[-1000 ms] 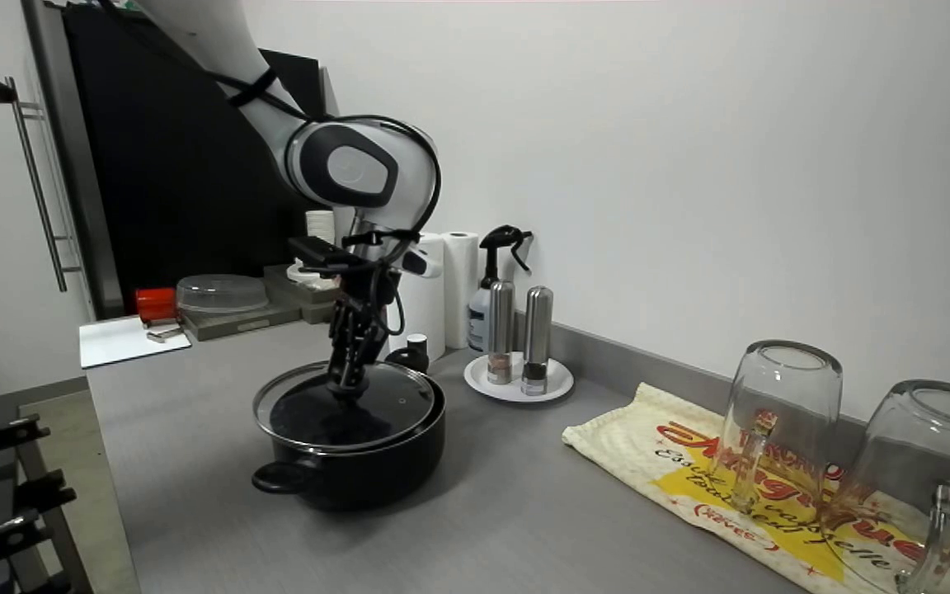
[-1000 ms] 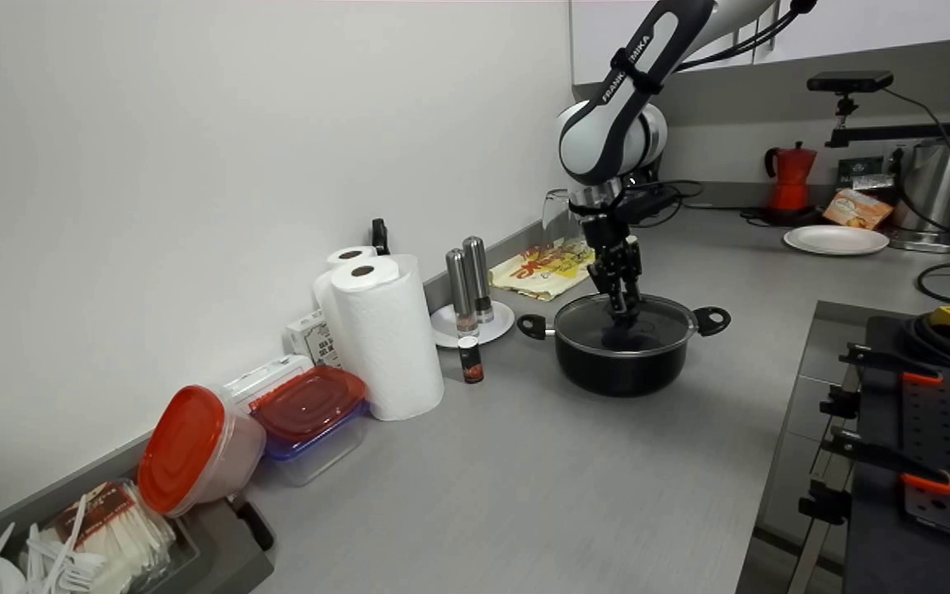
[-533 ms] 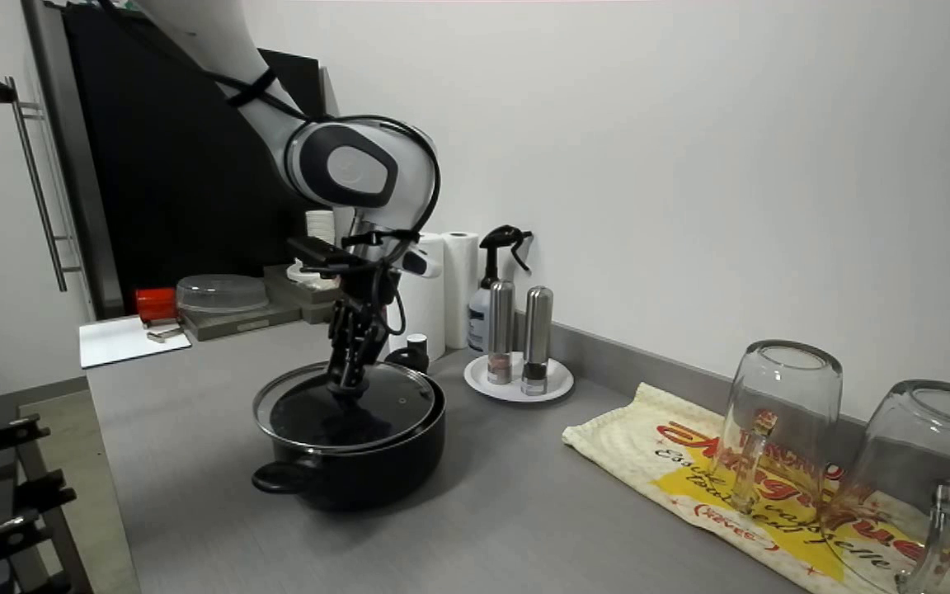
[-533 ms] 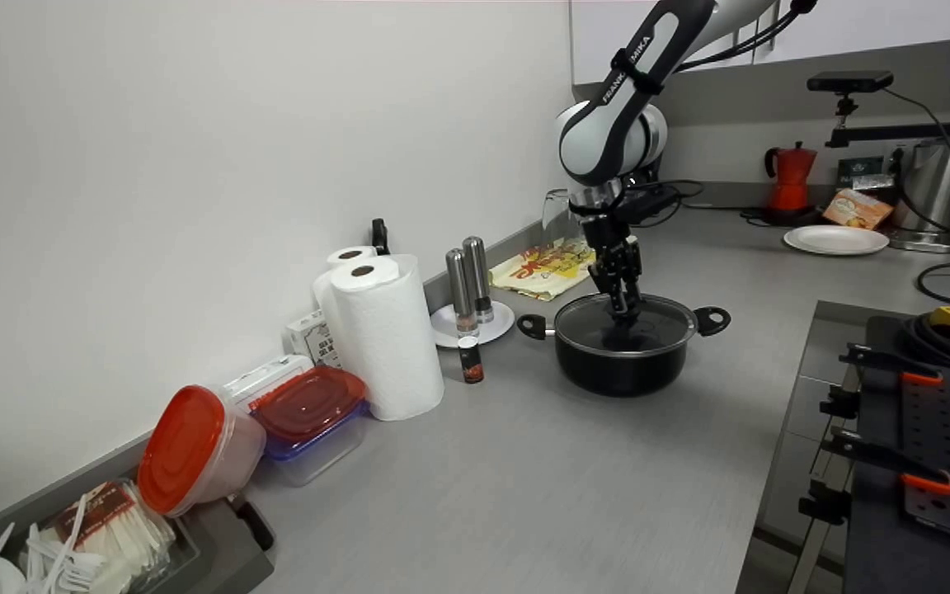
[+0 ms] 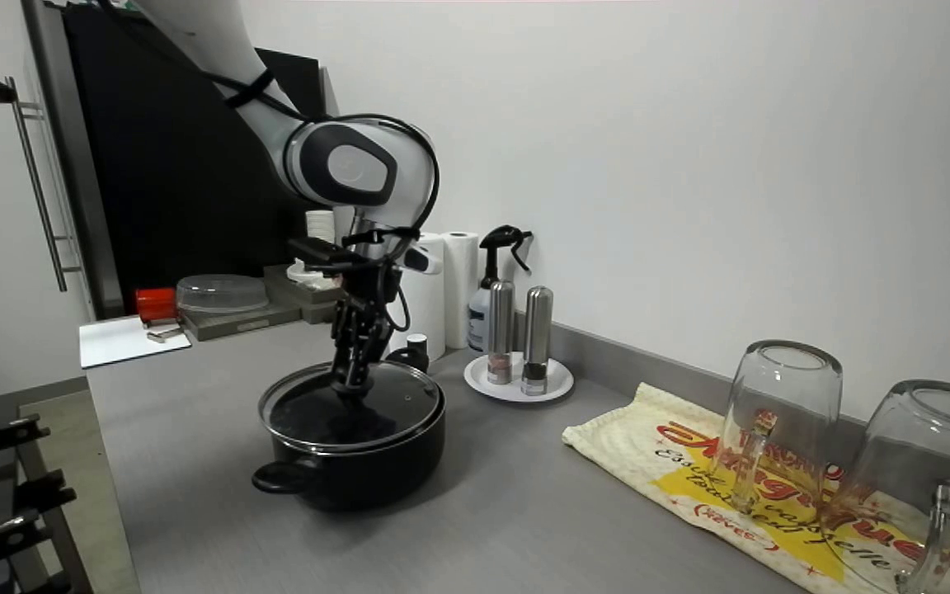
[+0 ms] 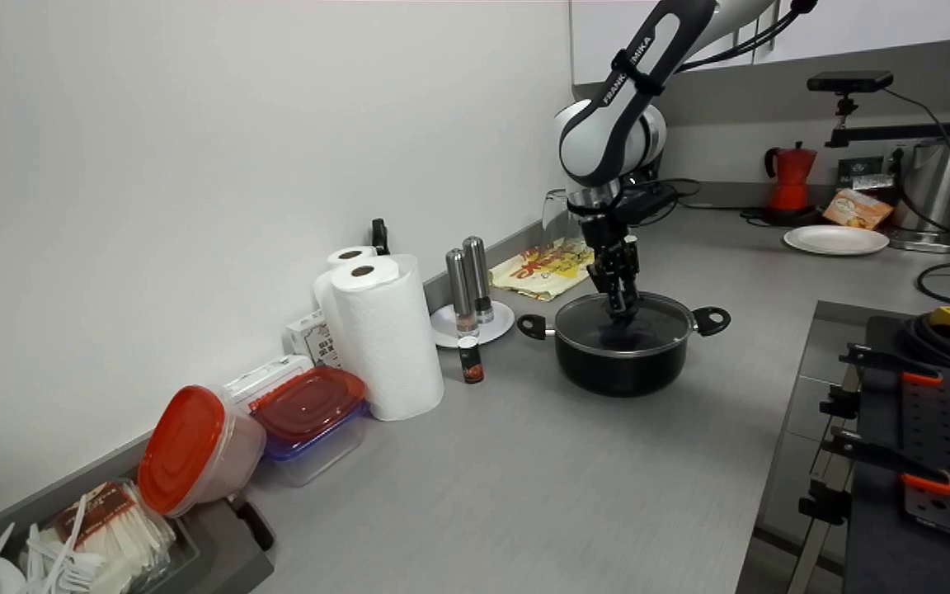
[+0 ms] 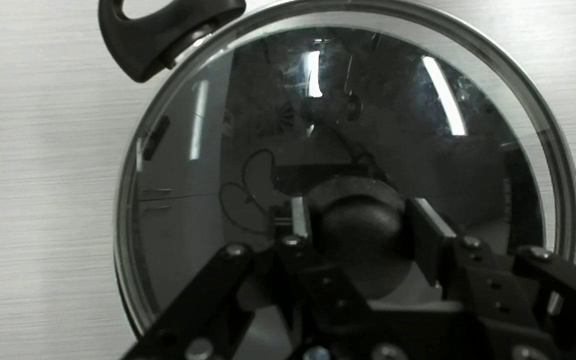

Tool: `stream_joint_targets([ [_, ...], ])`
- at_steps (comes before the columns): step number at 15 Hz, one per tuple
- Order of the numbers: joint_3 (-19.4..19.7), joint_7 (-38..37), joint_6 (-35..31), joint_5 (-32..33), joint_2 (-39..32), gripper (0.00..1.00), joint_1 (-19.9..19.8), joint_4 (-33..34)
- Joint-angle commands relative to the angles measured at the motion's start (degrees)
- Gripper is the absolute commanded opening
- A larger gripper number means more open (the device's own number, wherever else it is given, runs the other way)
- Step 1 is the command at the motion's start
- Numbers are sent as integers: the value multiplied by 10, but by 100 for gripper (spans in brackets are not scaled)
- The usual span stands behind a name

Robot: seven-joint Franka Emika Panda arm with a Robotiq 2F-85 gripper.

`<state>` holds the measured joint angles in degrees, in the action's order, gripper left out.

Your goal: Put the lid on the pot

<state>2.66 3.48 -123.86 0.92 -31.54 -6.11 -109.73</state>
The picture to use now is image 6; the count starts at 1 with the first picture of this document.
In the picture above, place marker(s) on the grey plastic tray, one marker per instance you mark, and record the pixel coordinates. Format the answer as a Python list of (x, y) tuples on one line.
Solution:
[(222, 562)]

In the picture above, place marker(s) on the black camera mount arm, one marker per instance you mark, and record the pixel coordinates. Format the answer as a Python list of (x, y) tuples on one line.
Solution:
[(904, 134)]

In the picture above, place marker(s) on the orange snack packet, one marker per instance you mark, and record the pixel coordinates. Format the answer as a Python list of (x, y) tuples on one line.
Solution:
[(858, 207)]

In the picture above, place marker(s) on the black stereo camera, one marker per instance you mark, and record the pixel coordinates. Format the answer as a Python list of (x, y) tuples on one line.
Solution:
[(849, 83)]

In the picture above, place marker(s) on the translucent container orange lid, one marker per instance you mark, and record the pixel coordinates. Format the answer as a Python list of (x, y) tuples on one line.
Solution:
[(184, 448)]

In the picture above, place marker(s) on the clear drinking glass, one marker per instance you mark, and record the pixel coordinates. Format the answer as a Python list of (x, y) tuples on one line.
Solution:
[(557, 207)]

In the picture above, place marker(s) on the red moka pot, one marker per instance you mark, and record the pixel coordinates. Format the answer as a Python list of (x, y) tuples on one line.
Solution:
[(791, 181)]

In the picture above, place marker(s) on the black coffee maker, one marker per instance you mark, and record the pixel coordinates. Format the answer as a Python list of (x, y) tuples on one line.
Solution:
[(656, 213)]

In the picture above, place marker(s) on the white dinner plate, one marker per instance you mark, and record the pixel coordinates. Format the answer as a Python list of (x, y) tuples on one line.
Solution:
[(837, 239)]

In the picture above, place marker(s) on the black cooking pot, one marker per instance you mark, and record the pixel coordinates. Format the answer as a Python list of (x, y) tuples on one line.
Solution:
[(618, 376)]

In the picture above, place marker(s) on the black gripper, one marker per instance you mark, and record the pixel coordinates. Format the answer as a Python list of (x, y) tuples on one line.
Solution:
[(616, 245)]

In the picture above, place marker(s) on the small brown bottle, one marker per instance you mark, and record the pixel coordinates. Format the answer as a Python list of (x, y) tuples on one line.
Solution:
[(474, 363)]

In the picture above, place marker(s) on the small white saucer plate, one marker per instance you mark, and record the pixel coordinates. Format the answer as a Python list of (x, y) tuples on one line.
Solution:
[(499, 328)]

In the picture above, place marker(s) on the steel electric kettle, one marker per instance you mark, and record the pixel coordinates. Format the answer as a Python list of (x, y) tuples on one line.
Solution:
[(937, 185)]

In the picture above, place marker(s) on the glass lid black knob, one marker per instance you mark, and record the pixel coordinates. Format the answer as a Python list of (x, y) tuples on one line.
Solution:
[(659, 328)]

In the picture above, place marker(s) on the black bar clamp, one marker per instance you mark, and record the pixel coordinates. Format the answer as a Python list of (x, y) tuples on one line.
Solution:
[(923, 379), (924, 482), (825, 502)]

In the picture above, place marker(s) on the steel spice grinder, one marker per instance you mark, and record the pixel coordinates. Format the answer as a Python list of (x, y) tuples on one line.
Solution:
[(479, 269), (460, 287)]

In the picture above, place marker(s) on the white paper towel roll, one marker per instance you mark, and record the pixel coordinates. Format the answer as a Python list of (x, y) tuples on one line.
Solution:
[(388, 341), (330, 269)]

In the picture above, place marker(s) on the white power strip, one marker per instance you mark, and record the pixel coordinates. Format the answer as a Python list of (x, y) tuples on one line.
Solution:
[(312, 335)]

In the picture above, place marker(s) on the clear container red lid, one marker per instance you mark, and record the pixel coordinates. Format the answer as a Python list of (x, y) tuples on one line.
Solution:
[(309, 412)]

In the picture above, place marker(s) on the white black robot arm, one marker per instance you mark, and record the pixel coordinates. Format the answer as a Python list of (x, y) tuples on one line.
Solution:
[(596, 135)]

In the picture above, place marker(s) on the bag of plastic cutlery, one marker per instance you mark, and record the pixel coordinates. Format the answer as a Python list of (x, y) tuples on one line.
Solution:
[(114, 545)]

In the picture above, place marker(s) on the dark recessed cooktop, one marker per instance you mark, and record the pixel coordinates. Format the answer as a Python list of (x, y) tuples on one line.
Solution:
[(798, 422)]

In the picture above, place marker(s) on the flat white box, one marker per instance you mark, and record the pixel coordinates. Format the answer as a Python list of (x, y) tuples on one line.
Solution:
[(264, 376)]

